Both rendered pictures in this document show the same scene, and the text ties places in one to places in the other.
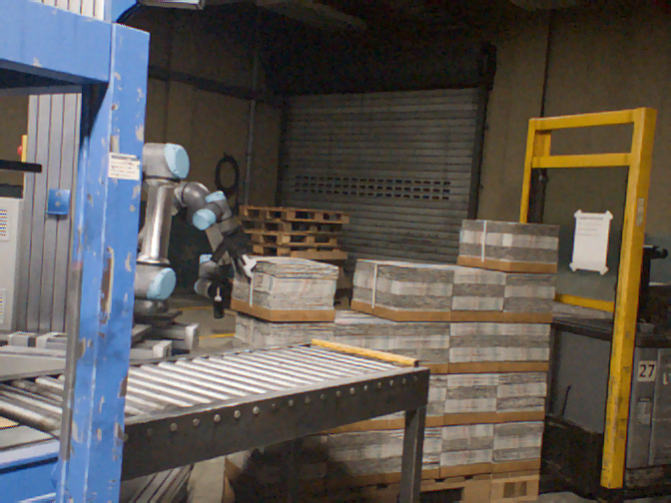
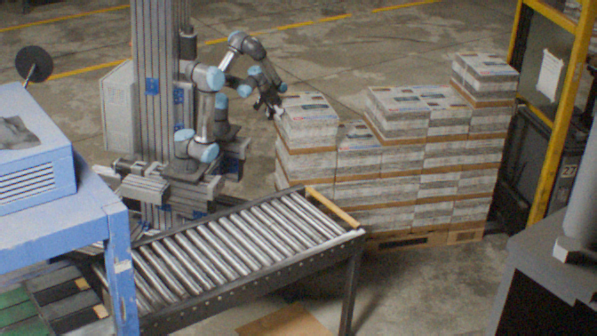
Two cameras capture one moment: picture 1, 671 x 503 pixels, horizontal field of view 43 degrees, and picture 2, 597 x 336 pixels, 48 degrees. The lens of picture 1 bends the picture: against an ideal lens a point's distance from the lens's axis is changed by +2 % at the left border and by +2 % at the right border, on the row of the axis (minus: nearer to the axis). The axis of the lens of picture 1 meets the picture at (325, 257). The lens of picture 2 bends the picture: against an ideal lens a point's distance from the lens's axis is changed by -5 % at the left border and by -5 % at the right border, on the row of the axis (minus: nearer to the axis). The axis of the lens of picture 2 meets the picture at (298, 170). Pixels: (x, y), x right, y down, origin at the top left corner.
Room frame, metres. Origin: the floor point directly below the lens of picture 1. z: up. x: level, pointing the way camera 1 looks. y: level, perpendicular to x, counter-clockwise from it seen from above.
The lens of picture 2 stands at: (-0.27, -0.62, 2.89)
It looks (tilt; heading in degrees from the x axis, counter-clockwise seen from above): 31 degrees down; 12
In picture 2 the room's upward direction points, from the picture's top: 4 degrees clockwise
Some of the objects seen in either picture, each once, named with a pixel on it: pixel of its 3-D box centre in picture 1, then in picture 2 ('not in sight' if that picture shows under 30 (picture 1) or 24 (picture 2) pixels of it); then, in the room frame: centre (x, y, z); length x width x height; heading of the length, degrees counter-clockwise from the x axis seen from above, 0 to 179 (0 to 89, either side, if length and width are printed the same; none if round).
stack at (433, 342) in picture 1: (365, 408); (366, 188); (3.67, -0.23, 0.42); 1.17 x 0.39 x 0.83; 119
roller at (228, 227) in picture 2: (249, 378); (246, 243); (2.39, 0.19, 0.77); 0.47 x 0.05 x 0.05; 51
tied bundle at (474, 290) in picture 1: (453, 291); (437, 113); (3.87, -0.60, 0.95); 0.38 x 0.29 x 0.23; 29
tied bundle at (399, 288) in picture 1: (401, 290); (395, 115); (3.74, -0.35, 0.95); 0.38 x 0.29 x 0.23; 29
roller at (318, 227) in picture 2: (333, 365); (308, 219); (2.69, -0.05, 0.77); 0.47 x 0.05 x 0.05; 51
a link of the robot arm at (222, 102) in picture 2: not in sight; (218, 105); (3.38, 0.70, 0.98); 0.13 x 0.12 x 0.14; 58
